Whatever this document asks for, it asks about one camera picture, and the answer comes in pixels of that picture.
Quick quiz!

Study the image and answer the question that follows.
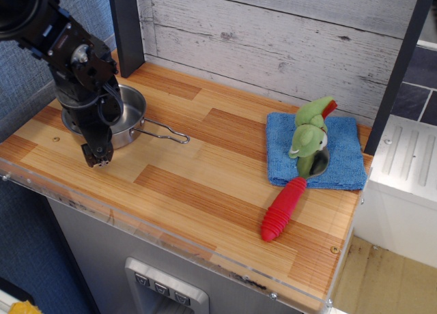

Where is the dark grey left post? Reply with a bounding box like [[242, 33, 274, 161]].
[[109, 0, 145, 78]]

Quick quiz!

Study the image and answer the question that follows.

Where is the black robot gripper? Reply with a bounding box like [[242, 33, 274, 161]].
[[51, 68, 124, 168]]

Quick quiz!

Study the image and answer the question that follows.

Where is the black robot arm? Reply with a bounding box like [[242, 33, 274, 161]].
[[1, 0, 124, 167]]

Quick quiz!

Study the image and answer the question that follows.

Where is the white ribbed box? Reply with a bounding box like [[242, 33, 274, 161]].
[[354, 115, 436, 267]]

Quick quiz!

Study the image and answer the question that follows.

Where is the small steel pot with handle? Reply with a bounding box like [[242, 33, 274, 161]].
[[61, 83, 191, 152]]

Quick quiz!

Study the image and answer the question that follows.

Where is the red handled metal spoon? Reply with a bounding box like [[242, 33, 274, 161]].
[[261, 148, 330, 242]]

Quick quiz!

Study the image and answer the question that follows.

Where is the green plush toy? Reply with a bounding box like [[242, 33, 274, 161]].
[[288, 96, 337, 159]]

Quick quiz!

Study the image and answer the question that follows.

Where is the dark grey right post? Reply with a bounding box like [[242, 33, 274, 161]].
[[364, 0, 433, 156]]

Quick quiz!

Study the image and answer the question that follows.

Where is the dark grey post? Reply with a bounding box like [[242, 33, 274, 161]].
[[364, 0, 433, 156], [109, 0, 145, 78]]

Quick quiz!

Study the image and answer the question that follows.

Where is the yellow black object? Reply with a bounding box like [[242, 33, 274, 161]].
[[1, 291, 42, 314]]

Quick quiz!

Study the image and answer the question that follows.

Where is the grey dispenser button panel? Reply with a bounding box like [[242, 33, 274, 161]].
[[125, 257, 210, 313]]

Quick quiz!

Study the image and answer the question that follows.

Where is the blue folded cloth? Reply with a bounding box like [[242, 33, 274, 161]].
[[266, 113, 367, 190]]

